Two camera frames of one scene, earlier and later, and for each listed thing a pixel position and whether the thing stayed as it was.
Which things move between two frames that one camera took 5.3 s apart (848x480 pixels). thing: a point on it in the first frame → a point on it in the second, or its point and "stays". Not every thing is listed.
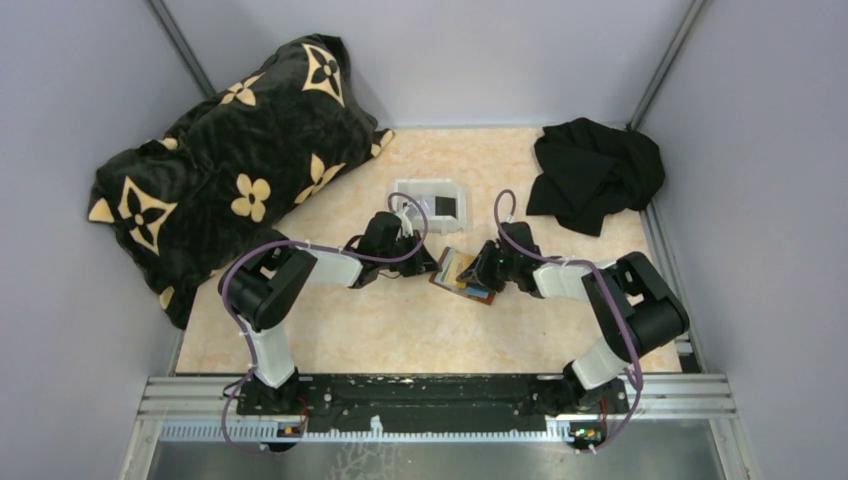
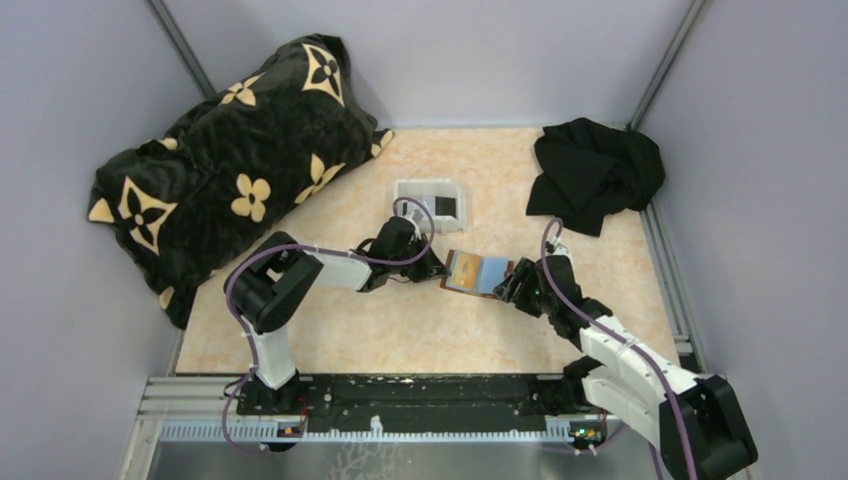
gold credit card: x=456 y=265 stays
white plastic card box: x=435 y=206 stays
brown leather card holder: x=449 y=267 stays
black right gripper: x=478 y=271 → x=523 y=274
